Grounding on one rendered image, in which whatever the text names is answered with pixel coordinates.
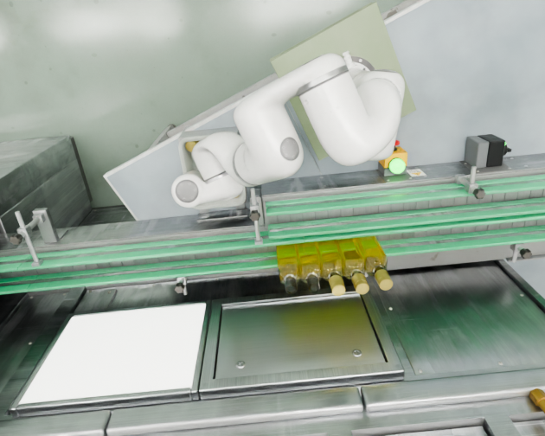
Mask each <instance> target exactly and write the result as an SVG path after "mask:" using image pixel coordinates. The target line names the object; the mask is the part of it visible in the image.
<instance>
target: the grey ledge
mask: <svg viewBox="0 0 545 436"><path fill-rule="evenodd" d="M523 248H525V249H527V248H528V249H529V250H530V251H531V253H532V256H530V258H529V259H526V260H538V259H545V241H538V242H530V243H523ZM512 256H513V250H511V249H510V245H502V246H494V247H477V248H467V249H459V250H450V251H441V252H432V253H415V254H406V255H397V256H388V257H387V259H388V264H387V271H390V270H399V269H408V268H416V267H425V266H443V265H451V264H460V263H469V262H478V261H487V260H504V259H506V260H507V261H508V262H512ZM522 260H524V259H523V258H522V257H521V254H520V252H518V254H517V258H516V261H522Z"/></svg>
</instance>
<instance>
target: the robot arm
mask: <svg viewBox="0 0 545 436"><path fill-rule="evenodd" d="M343 56H344V57H343V58H342V57H341V56H340V55H338V54H321V55H320V56H318V57H317V58H315V59H313V60H310V61H308V62H307V63H305V64H303V65H301V66H300V67H298V68H296V69H294V70H293V71H291V72H290V73H288V74H286V75H284V76H282V77H280V78H279V79H277V80H275V81H273V82H271V83H270V84H268V85H266V86H264V87H262V88H261V89H259V90H258V91H256V92H255V93H253V94H251V95H249V96H248V97H247V98H245V99H244V100H243V101H241V103H240V104H239V105H238V106H237V107H236V108H235V110H234V122H235V124H236V126H237V128H238V130H239V132H240V134H241V136H240V135H238V134H236V133H234V132H231V131H219V132H216V133H214V134H211V135H209V136H208V137H206V138H204V139H203V140H202V141H200V142H199V143H197V144H196V145H195V146H194V148H193V151H192V156H193V158H194V160H195V162H196V166H197V168H198V170H192V171H190V172H188V173H185V174H183V175H181V176H179V177H178V178H177V179H176V180H175V181H174V182H173V184H172V187H171V194H172V197H173V199H174V200H175V202H176V203H177V204H179V205H180V206H182V207H185V208H193V207H195V206H197V205H201V204H204V203H209V202H217V201H221V200H223V201H227V200H230V199H234V198H235V197H237V196H238V195H239V194H241V193H242V191H243V189H244V186H246V187H254V186H257V185H261V184H263V183H269V182H273V181H277V180H280V179H283V178H287V177H289V176H292V175H293V174H295V173H296V172H297V171H298V170H299V169H300V167H301V165H302V163H303V160H304V152H303V148H302V144H301V142H300V140H299V138H298V134H297V133H296V131H295V129H294V126H293V124H292V122H291V120H290V118H289V116H288V114H287V111H286V109H285V103H286V102H287V101H288V100H289V99H292V98H294V97H296V96H299V98H300V100H301V102H302V105H303V107H304V109H305V111H306V114H307V116H308V118H309V120H310V122H311V125H312V127H313V129H314V131H315V133H316V134H317V138H318V140H319V142H320V144H321V145H322V146H323V148H324V150H325V151H326V153H327V154H328V155H329V156H330V157H331V158H332V159H333V160H334V161H336V162H337V163H339V164H341V165H345V166H354V165H358V164H363V163H365V162H367V161H380V160H384V159H387V158H389V157H390V156H391V155H392V154H393V151H394V144H395V140H396V135H397V131H398V127H399V124H400V121H401V107H402V102H403V98H404V92H405V82H404V80H403V78H402V76H401V75H400V74H398V73H397V72H396V71H393V70H388V69H376V70H374V71H369V70H368V69H367V68H366V67H365V66H364V65H362V64H360V63H356V62H353V61H352V59H351V56H350V54H349V51H346V52H344V53H343Z"/></svg>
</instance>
